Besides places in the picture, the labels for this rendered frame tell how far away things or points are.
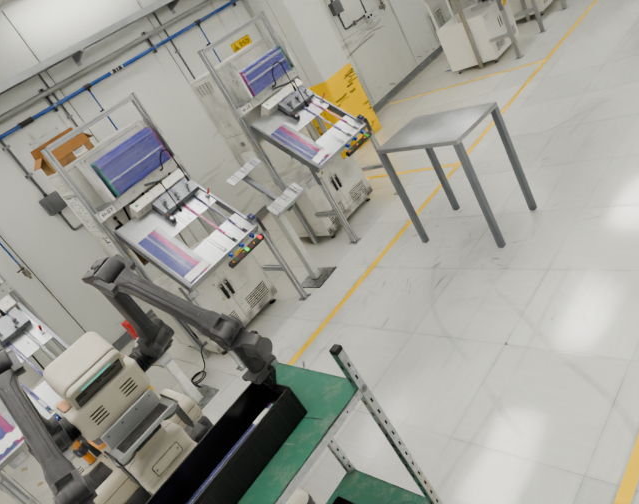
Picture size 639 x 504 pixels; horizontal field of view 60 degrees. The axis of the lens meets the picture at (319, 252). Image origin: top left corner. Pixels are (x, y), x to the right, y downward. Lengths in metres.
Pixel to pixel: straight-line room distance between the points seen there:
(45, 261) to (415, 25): 6.22
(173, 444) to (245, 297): 2.32
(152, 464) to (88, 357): 0.47
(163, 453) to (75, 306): 3.50
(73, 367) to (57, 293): 3.56
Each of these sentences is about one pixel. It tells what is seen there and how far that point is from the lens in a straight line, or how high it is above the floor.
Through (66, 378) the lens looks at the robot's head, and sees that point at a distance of 1.95.
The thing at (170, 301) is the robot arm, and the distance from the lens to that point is 1.62.
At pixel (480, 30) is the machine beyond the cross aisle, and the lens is 7.43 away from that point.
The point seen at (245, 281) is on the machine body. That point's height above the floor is 0.33.
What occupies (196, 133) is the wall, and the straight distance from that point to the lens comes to 6.16.
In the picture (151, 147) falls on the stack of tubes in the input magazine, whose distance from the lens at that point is 4.21.
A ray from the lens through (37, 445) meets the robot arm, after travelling 1.54.
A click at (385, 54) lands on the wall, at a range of 8.40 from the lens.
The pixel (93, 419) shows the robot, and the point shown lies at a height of 1.16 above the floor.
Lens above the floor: 1.97
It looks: 24 degrees down
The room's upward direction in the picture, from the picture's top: 31 degrees counter-clockwise
